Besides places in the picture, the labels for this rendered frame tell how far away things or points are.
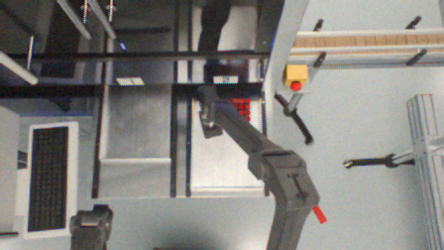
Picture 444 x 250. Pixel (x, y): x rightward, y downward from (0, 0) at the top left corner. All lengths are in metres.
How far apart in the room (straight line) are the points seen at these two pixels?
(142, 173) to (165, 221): 0.90
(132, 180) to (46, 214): 0.35
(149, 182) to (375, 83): 1.69
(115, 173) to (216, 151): 0.38
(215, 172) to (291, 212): 0.64
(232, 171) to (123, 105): 0.50
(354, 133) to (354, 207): 0.46
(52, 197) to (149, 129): 0.45
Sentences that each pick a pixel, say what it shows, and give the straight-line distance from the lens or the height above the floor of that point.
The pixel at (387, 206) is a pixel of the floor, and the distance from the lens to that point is 2.40.
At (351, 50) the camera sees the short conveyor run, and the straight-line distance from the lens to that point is 1.47.
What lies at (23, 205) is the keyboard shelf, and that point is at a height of 0.80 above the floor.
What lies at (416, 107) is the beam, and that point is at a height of 0.52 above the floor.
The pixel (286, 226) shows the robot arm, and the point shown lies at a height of 1.46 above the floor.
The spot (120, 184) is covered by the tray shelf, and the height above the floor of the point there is 0.88.
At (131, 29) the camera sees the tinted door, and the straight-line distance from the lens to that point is 1.02.
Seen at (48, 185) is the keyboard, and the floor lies 0.83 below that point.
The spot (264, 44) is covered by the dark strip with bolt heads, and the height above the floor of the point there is 1.27.
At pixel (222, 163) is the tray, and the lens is 1.34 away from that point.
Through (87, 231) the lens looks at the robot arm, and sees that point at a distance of 0.87.
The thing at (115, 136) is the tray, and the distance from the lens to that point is 1.43.
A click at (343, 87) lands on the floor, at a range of 2.48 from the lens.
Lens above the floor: 2.21
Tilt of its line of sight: 75 degrees down
